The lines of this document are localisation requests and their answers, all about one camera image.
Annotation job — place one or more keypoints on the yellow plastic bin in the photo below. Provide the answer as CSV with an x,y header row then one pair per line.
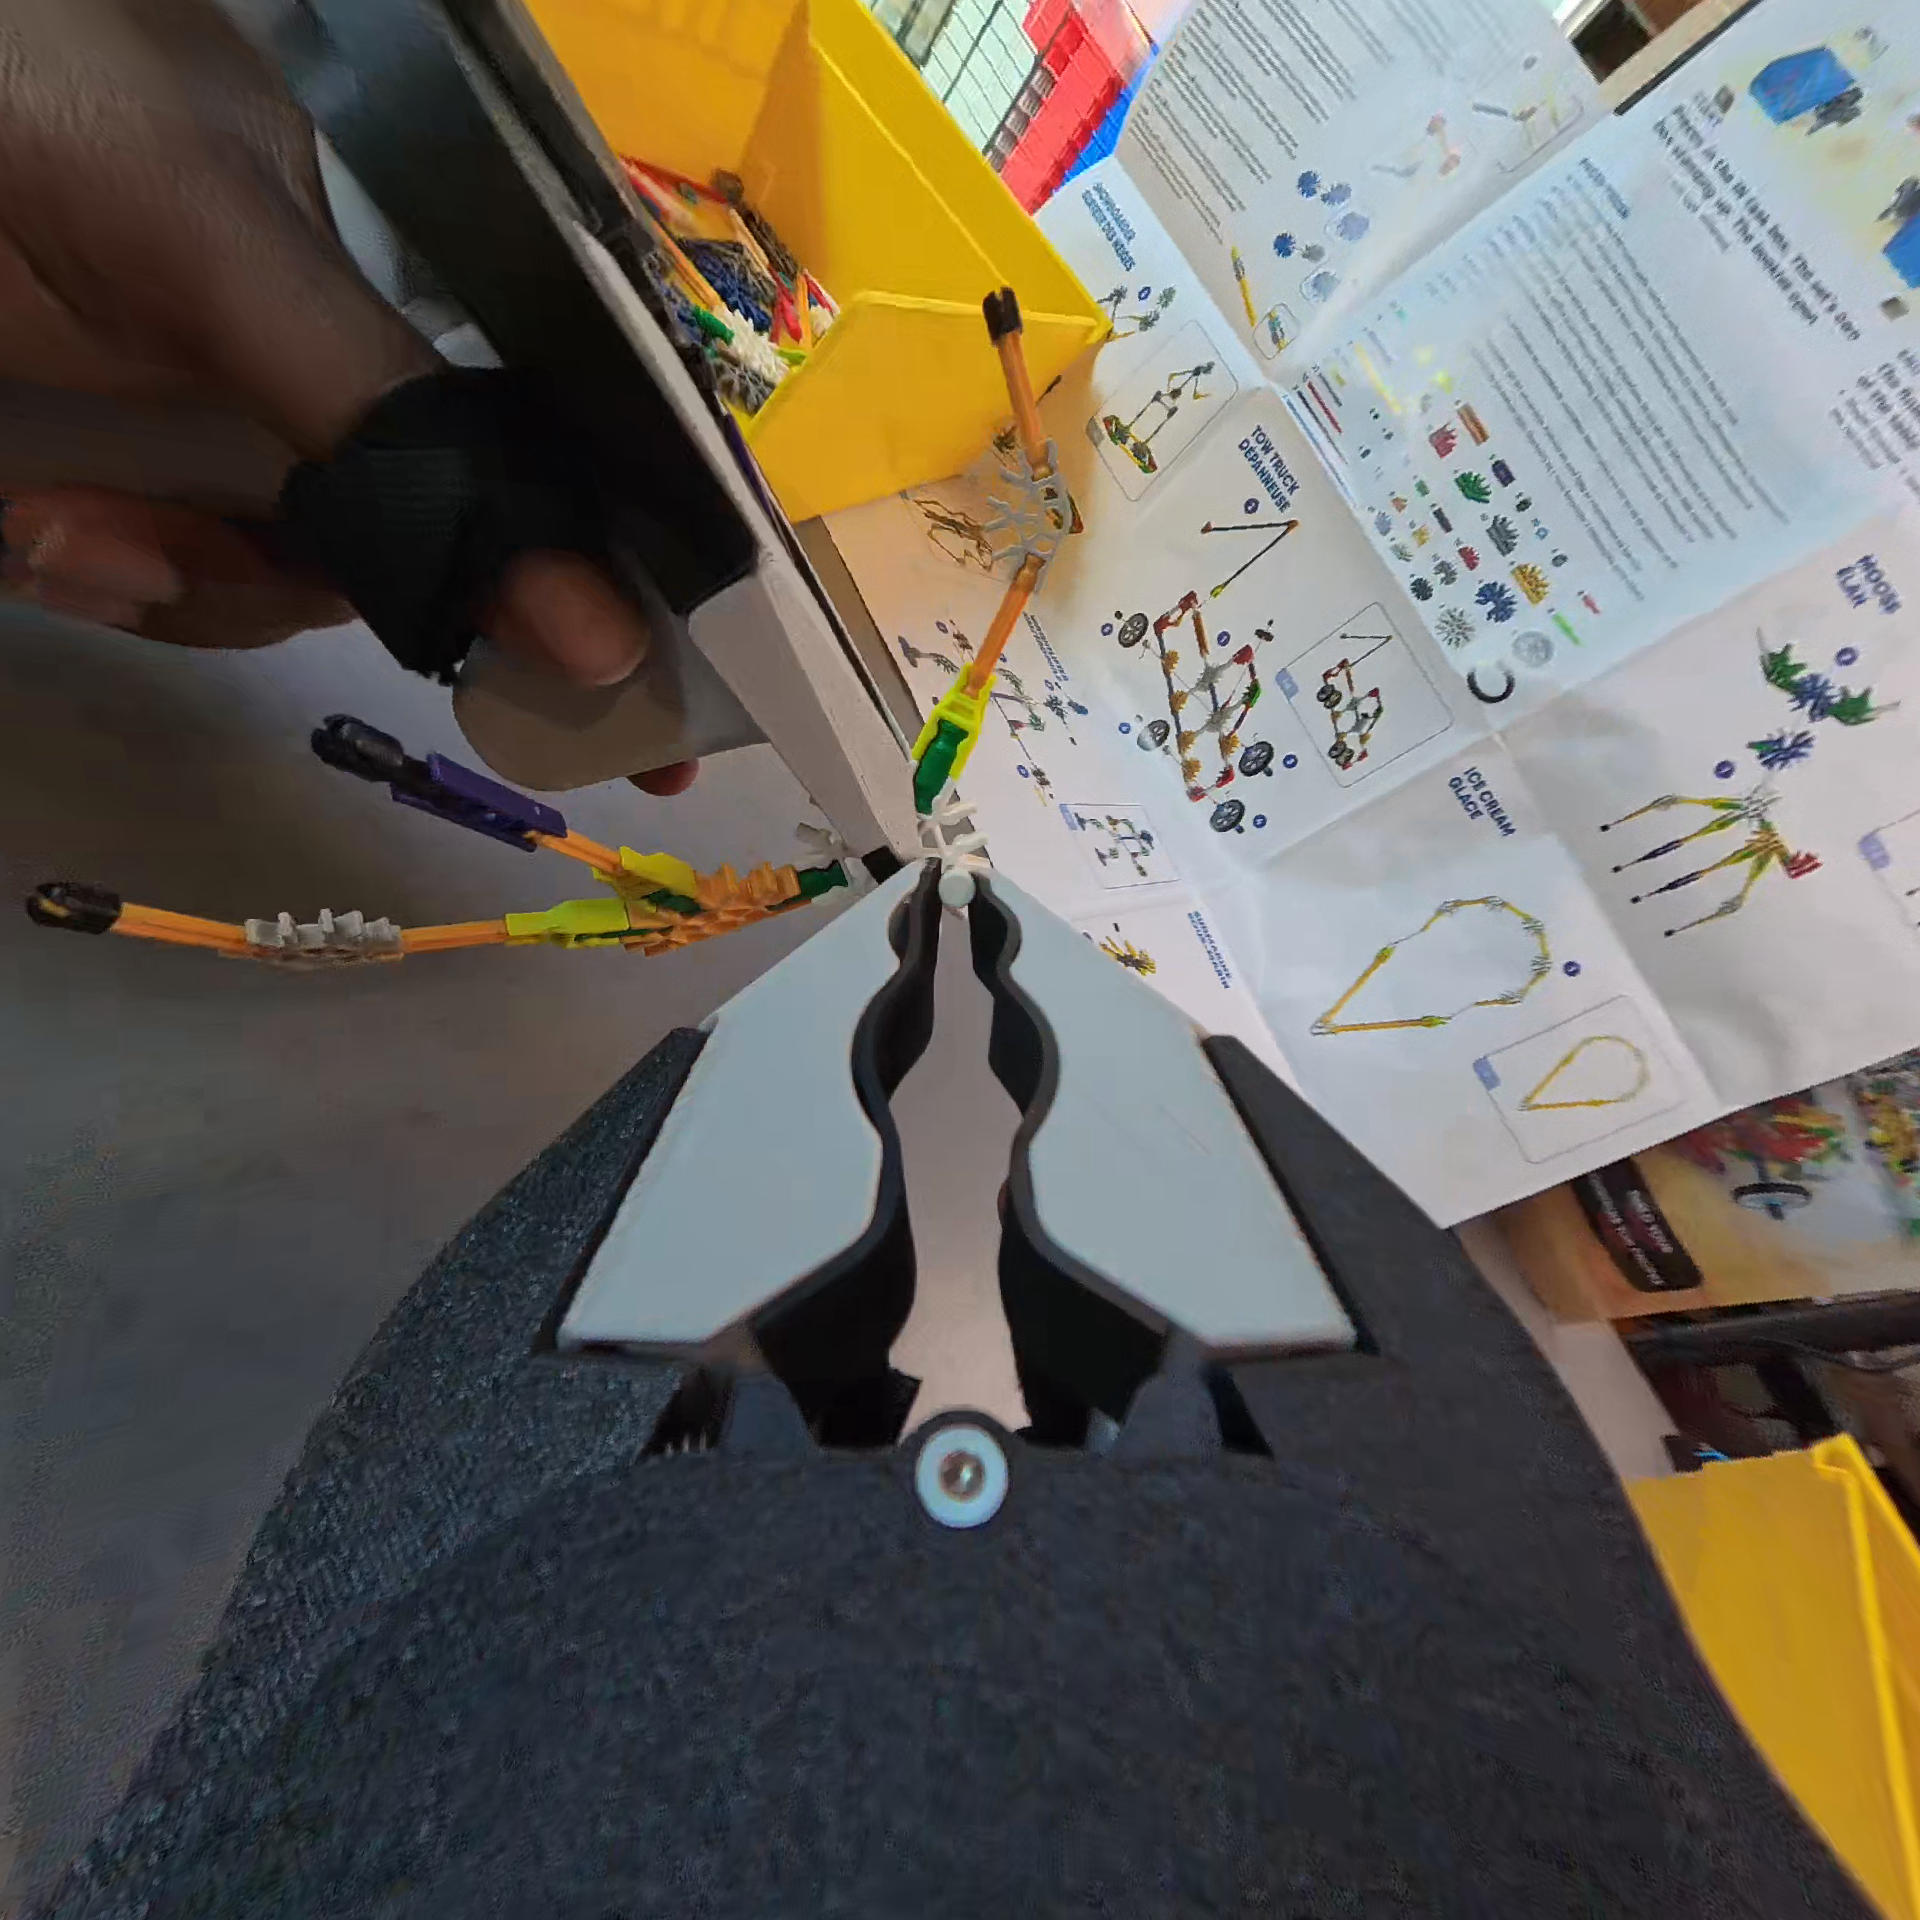
x,y
1800,1624
899,407

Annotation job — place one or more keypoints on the red plastic crates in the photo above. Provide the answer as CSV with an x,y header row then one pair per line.
x,y
1064,58

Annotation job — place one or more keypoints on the toy construction model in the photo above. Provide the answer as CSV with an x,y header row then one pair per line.
x,y
1034,507

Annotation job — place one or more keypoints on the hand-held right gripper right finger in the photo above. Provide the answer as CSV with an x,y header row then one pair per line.
x,y
1185,1185

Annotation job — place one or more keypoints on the blue plastic crates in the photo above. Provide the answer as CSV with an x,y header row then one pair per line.
x,y
1124,114

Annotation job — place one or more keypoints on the grey desk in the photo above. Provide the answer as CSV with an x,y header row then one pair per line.
x,y
300,1128

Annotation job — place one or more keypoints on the pile of toy pieces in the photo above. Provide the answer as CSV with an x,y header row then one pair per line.
x,y
736,297

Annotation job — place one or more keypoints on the toy instruction sheet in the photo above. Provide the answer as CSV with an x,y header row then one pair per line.
x,y
1651,524

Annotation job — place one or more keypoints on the gridded glass window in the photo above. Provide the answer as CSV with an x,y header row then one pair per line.
x,y
961,58

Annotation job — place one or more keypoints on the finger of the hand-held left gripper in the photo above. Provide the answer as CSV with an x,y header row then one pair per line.
x,y
823,719

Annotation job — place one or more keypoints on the colourful toy set box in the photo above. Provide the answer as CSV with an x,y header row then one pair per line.
x,y
1768,1185

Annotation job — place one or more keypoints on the person's left hand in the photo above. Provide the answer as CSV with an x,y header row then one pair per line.
x,y
151,224

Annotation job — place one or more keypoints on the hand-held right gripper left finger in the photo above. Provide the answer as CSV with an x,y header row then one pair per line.
x,y
716,1185

